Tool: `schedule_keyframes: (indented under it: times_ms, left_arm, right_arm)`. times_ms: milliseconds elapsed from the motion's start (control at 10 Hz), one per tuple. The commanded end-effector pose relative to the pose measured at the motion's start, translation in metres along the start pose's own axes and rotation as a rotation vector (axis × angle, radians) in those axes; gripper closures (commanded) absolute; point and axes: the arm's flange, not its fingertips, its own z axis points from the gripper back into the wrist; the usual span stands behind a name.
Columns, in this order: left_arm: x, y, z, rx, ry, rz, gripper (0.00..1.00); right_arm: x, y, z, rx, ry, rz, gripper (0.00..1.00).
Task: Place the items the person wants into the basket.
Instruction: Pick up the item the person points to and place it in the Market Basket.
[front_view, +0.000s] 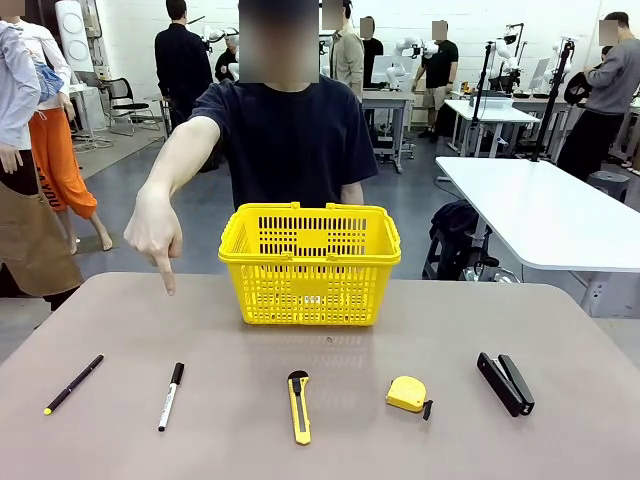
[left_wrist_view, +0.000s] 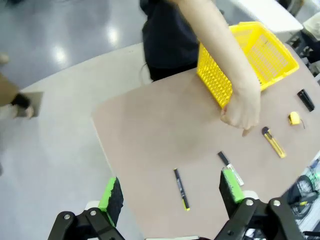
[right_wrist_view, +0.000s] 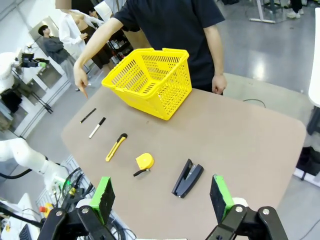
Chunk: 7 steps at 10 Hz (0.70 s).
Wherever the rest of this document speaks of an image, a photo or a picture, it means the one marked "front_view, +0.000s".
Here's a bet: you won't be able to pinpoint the person's right hand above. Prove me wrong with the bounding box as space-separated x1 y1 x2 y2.
123 180 184 297

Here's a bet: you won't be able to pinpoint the white marker black cap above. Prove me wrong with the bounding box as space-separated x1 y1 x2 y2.
157 361 186 433

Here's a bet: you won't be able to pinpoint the black pen yellow tip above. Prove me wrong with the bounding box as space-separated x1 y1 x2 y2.
43 354 106 416

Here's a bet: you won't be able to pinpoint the person's right forearm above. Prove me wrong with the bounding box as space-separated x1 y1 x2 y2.
139 115 222 199

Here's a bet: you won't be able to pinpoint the person in navy t-shirt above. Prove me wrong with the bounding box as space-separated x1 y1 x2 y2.
187 0 380 211

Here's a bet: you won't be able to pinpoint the yellow plastic shopping basket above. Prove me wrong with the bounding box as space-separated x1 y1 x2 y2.
217 201 403 327

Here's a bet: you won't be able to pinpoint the seated person in black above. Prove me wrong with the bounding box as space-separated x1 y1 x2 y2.
214 34 241 84

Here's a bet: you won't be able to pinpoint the mannequin with orange pants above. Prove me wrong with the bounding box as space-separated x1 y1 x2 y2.
19 0 114 254

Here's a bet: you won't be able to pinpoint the mannequin with brown apron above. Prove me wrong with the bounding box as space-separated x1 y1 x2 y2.
0 0 84 311

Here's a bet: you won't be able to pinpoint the black office chair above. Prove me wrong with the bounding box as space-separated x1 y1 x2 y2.
102 77 162 139

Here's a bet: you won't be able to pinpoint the man in black jacket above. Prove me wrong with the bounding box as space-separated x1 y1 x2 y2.
154 0 215 132

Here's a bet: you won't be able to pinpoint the tall white air conditioner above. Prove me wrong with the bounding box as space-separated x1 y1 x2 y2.
54 0 97 77

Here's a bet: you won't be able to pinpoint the yellow utility knife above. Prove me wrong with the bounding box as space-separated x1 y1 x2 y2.
286 370 312 446

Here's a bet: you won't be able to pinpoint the man in beige jacket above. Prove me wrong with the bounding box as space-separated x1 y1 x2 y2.
322 0 366 102

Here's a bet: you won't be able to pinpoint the grey desk white legs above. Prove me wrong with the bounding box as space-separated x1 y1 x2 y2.
361 88 417 174

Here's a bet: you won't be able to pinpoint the man in black shirt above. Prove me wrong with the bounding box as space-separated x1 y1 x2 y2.
359 16 385 89

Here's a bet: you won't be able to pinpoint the yellow tape measure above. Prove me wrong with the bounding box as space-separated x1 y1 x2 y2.
385 376 435 422

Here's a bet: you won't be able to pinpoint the man black tee khaki shorts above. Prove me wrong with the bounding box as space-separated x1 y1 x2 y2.
412 20 460 139

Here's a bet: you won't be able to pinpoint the black tripod stand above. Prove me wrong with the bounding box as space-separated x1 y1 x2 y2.
469 41 494 120
529 39 576 164

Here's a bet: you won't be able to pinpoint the black stapler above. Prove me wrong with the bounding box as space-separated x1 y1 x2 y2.
476 351 536 418

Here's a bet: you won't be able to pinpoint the large white table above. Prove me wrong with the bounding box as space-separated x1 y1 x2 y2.
434 156 640 319

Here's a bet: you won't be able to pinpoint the grey round stool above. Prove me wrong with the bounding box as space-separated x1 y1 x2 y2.
586 169 632 202

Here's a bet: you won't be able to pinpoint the man in grey sweater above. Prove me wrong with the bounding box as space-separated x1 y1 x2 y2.
556 12 640 182

